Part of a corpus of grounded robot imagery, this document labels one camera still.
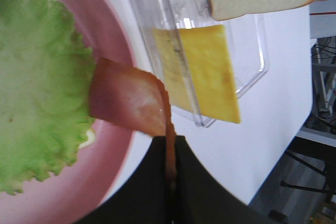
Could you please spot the black tripod stand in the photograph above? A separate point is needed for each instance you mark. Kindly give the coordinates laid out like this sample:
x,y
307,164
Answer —
x,y
303,181

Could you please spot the clear right plastic tray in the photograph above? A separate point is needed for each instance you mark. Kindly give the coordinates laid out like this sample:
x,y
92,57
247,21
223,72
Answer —
x,y
245,37

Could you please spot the yellow cheese slice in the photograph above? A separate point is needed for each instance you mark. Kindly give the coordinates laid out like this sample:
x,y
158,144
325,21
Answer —
x,y
210,67

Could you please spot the pink round plate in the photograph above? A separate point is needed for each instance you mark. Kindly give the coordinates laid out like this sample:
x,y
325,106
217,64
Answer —
x,y
80,188

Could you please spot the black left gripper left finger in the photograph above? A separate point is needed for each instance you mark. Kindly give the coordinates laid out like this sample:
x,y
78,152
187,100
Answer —
x,y
142,198

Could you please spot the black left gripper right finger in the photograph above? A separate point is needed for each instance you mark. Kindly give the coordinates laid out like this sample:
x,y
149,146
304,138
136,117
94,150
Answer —
x,y
201,199

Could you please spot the metal shelving rack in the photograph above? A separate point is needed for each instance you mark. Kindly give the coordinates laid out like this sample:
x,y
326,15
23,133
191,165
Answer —
x,y
322,33

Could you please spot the bacon strip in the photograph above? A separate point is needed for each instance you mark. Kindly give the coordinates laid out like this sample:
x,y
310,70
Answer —
x,y
137,100

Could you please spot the green lettuce leaf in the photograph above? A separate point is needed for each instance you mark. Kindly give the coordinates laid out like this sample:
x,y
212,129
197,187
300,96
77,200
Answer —
x,y
46,71

